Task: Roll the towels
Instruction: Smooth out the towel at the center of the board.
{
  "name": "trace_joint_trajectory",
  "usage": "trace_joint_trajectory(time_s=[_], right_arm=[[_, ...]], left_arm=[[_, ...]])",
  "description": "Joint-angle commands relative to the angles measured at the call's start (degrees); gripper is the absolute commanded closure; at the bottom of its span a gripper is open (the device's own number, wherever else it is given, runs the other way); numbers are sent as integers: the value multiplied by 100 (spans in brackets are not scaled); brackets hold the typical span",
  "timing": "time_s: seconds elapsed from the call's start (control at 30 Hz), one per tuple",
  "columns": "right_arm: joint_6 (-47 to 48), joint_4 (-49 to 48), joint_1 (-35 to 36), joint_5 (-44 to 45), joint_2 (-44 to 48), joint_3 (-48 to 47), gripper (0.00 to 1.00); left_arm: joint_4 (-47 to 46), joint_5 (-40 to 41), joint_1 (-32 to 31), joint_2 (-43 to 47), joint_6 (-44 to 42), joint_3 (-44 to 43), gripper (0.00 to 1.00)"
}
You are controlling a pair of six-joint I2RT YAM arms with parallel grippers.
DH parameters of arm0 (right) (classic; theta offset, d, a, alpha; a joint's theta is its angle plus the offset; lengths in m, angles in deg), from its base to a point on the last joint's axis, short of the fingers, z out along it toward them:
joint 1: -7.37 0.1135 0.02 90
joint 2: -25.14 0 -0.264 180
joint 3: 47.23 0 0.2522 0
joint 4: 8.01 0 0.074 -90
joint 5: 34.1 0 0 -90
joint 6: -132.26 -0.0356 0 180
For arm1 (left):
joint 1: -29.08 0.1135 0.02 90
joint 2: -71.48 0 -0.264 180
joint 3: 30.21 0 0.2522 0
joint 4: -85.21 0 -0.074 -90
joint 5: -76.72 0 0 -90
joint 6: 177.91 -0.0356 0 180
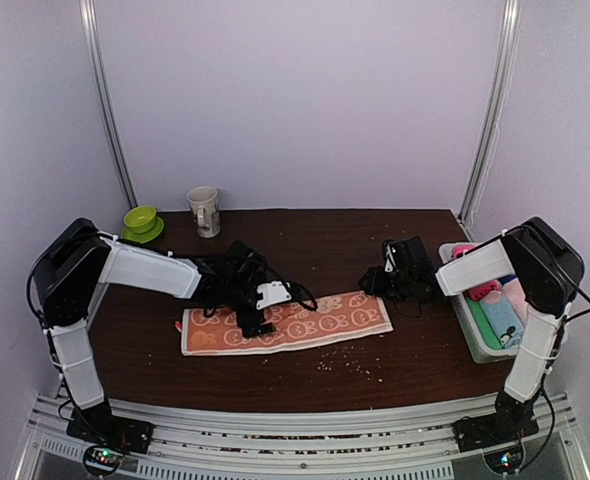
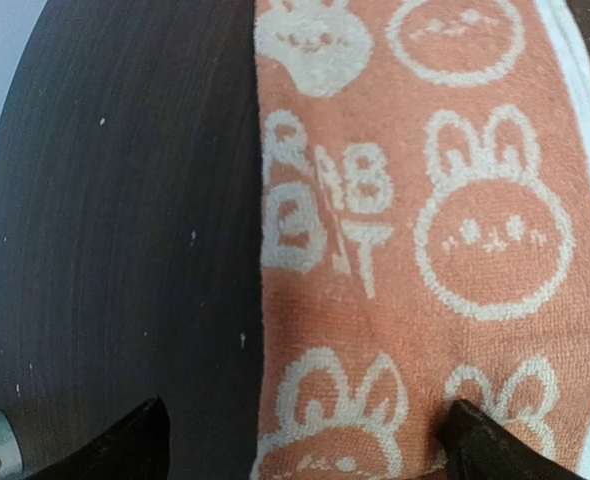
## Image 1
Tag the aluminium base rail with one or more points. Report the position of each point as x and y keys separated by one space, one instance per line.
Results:
x=414 y=442

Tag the white plastic basket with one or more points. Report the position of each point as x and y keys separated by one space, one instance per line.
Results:
x=474 y=275

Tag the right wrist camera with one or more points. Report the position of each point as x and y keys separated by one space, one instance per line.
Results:
x=402 y=254

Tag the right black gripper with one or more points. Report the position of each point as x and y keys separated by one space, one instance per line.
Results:
x=375 y=286

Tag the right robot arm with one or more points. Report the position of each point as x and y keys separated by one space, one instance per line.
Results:
x=525 y=280

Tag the beige ceramic mug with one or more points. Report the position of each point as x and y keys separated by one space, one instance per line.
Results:
x=204 y=205

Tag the left aluminium frame post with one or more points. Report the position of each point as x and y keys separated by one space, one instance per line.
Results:
x=92 y=34

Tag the light pink rolled towel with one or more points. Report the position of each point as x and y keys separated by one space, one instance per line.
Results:
x=514 y=293

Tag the green rolled towel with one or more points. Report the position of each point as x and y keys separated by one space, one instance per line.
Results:
x=483 y=325

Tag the right aluminium frame post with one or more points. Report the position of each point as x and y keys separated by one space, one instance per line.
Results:
x=490 y=126

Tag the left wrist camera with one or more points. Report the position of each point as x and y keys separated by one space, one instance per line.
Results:
x=272 y=293

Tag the orange patterned towel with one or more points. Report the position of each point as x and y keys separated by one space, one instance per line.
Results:
x=339 y=318

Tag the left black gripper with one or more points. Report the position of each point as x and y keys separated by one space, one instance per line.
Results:
x=248 y=331

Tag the blue cartoon rolled towel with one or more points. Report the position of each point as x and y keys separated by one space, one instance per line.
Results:
x=503 y=320

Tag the green plastic plate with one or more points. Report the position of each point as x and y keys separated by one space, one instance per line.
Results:
x=145 y=234

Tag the green plastic bowl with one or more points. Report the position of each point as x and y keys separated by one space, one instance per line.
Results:
x=140 y=219

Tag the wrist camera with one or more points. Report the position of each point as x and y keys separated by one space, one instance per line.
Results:
x=272 y=293
x=402 y=254

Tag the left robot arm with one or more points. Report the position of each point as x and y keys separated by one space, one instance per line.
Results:
x=61 y=286

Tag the aluminium frame post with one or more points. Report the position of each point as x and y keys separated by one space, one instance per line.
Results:
x=490 y=126
x=92 y=34

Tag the pink microfiber towel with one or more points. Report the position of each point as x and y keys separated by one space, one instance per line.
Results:
x=460 y=250

